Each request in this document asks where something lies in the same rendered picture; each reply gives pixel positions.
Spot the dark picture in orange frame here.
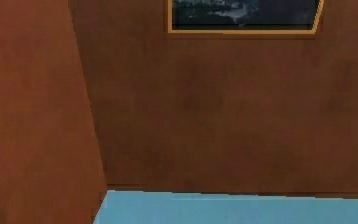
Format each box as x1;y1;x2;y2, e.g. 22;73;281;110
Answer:
167;0;326;35

